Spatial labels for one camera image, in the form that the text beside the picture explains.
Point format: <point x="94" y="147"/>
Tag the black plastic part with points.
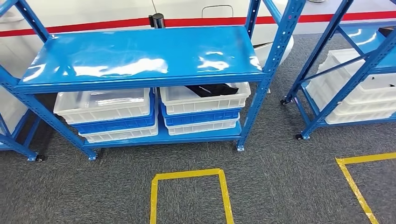
<point x="213" y="89"/>

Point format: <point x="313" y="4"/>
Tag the blue metal shelf rack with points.
<point x="18" y="148"/>
<point x="123" y="52"/>
<point x="315" y="55"/>

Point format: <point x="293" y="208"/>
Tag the yellow floor tape square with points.
<point x="185" y="173"/>
<point x="371" y="158"/>

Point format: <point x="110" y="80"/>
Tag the red barrier belt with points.
<point x="216" y="21"/>
<point x="77" y="27"/>

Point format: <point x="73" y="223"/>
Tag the white car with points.
<point x="92" y="12"/>

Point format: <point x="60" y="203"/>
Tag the black stanchion post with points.
<point x="157" y="21"/>

